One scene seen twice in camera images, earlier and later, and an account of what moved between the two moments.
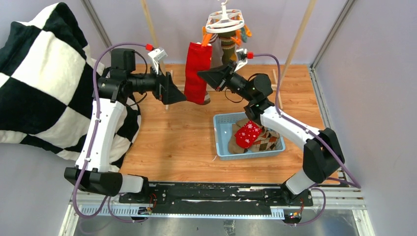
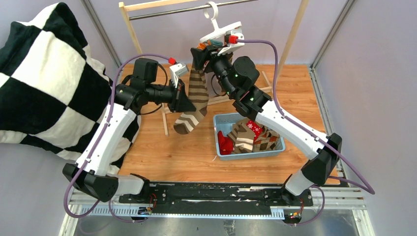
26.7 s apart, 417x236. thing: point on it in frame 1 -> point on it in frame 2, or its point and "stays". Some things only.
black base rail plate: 217,196 stays
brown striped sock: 207,99 -> 243,138
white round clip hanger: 225,20 -> 220,31
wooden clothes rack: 181,86 -> 143,5
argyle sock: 267,140 stays
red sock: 198,59 -> 226,145
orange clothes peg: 206,37 -> 201,46
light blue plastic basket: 222,123 stays
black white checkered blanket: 46,73 stays
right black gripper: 219,78 -> 200,56
